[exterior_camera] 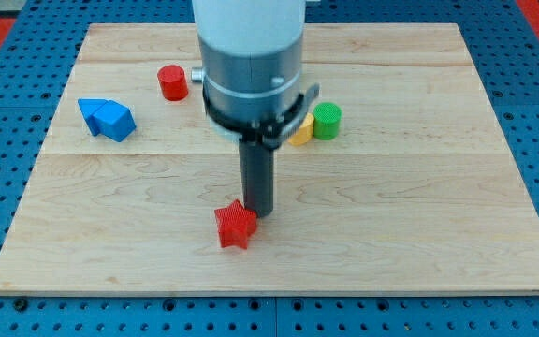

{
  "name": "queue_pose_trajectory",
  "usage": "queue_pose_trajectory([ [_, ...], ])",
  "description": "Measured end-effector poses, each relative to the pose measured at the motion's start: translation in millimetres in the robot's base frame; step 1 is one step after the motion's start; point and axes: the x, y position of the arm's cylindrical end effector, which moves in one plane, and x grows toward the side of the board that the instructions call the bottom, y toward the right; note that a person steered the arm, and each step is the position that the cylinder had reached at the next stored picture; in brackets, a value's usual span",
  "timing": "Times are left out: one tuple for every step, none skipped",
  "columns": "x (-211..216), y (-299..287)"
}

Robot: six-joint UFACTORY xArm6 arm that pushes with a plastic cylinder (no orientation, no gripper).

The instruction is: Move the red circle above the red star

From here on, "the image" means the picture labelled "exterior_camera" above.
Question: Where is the blue triangle block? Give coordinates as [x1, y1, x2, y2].
[77, 98, 108, 136]

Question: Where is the black clamp ring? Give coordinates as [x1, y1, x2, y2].
[202, 82, 321, 150]

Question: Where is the green cylinder block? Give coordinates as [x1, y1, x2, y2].
[313, 102, 342, 140]

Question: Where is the wooden board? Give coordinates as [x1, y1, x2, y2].
[0, 23, 539, 297]

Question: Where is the red star block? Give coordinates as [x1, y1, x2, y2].
[214, 199, 257, 249]

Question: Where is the yellow block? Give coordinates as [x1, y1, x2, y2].
[288, 113, 314, 146]

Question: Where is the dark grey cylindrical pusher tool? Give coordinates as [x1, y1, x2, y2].
[239, 142, 274, 218]

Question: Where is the blue cube block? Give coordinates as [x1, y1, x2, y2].
[93, 100, 137, 142]

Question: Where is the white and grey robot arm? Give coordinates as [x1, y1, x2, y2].
[192, 0, 306, 135]

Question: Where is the red cylinder block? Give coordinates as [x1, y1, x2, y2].
[157, 65, 189, 101]

